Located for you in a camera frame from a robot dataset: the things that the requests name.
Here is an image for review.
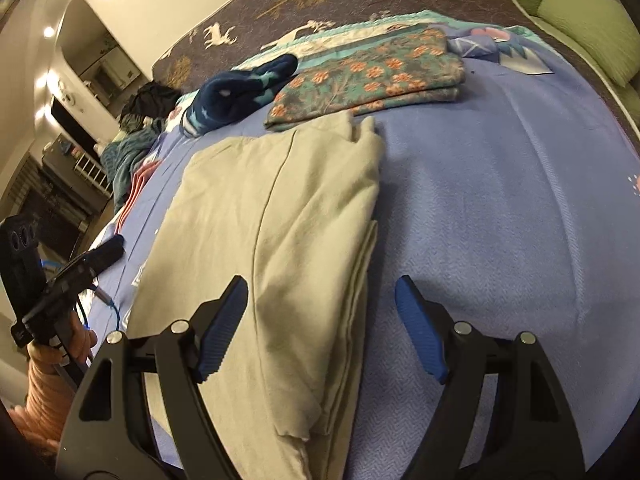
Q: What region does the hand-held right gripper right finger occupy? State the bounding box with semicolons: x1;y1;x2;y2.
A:
394;275;586;480

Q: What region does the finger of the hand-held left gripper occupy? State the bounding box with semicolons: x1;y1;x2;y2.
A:
52;234;126;288

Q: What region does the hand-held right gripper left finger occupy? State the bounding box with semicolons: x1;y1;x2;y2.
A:
55;275;249;480

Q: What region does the beige long-sleeve sweater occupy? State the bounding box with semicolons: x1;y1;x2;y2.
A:
127;110;386;480

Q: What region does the person's left forearm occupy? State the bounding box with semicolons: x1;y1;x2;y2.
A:
10;345;87;457

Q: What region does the black clothes pile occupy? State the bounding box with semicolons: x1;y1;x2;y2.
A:
120;82;181;122

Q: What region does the person's left hand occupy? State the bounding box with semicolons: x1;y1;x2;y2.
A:
60;310;99;366

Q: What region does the pink folded cloth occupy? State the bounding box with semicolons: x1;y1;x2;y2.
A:
120;162;161;217

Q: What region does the teal crumpled blanket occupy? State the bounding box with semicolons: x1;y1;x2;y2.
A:
100;127;158;216

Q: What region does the dark tall cabinet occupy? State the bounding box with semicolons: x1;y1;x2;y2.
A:
42;135;83;186

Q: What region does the blue printed bed blanket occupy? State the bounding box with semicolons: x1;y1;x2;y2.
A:
90;7;640;480

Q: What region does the navy star-print fleece cloth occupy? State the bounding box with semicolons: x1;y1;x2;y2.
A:
182;54;299;137

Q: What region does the teal floral folded cloth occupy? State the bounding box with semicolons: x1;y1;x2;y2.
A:
265;27;467;131

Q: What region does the green bed cushion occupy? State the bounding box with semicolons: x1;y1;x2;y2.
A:
530;15;640;129

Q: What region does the large green pillow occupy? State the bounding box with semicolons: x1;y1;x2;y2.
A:
537;0;640;88

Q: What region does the blue cable with metal plug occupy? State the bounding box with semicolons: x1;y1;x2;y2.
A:
42;259;124;361

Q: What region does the white wire rack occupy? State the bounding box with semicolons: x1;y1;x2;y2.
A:
75;152;114;197

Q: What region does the mirrored wall cabinet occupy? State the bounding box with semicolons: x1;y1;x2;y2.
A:
80;45;139;94

